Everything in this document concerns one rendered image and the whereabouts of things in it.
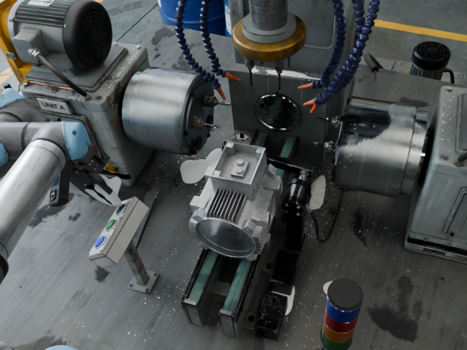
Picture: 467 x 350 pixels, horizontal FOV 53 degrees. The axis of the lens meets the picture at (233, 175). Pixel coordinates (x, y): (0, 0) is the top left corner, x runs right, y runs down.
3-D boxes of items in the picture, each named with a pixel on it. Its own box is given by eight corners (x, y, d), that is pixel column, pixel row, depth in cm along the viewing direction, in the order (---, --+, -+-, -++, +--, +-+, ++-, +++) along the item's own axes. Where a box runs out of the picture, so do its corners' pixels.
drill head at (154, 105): (133, 105, 165) (113, 44, 146) (229, 121, 155) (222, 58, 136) (97, 154, 150) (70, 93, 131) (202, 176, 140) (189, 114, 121)
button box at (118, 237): (134, 213, 121) (119, 201, 119) (150, 207, 117) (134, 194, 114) (101, 269, 111) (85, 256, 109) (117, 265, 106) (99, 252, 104)
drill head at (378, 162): (318, 137, 147) (323, 71, 128) (458, 161, 135) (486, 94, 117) (299, 197, 132) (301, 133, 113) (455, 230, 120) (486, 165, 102)
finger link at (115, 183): (136, 189, 116) (108, 164, 112) (125, 207, 112) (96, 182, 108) (129, 192, 118) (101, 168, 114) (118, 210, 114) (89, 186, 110)
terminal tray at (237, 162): (228, 160, 122) (226, 140, 116) (267, 167, 119) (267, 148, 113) (212, 194, 114) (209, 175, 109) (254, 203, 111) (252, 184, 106)
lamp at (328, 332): (325, 309, 92) (327, 298, 89) (356, 317, 91) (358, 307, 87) (319, 337, 89) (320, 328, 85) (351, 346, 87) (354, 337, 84)
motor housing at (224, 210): (219, 193, 134) (212, 147, 120) (283, 207, 129) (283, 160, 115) (194, 251, 122) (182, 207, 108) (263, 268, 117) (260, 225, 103)
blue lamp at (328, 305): (329, 287, 86) (331, 276, 82) (362, 296, 84) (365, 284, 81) (322, 317, 82) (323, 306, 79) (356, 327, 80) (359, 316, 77)
